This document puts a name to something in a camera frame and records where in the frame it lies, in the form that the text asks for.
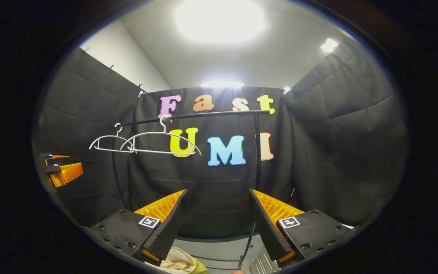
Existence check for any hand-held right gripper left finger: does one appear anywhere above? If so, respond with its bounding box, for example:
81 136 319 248
88 189 188 267

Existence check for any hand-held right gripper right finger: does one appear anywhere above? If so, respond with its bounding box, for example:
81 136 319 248
249 188 356 269

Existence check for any round laundry hamper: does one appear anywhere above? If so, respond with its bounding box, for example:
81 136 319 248
145 246 209 274

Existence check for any black metal clothes rack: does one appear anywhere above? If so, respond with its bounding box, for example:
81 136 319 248
109 110 272 210

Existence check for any white plastic clothes hanger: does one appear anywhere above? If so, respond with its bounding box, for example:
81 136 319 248
120 115 202 156
89 123 136 154

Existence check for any grey ribbed metal panel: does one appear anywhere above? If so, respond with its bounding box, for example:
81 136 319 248
249 251 278 274

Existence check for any black backdrop cloth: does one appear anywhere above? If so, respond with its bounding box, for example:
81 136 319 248
33 46 408 240

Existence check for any long ceiling light strip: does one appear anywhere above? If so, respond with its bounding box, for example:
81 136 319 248
200 81 244 89

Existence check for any small ceiling light panel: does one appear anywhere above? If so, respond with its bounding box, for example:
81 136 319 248
320 38 338 54

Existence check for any large ceiling light panel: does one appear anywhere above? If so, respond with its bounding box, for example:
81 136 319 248
175 0 266 43

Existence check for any thin black cable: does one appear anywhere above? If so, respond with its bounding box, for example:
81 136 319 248
237 223 257 271

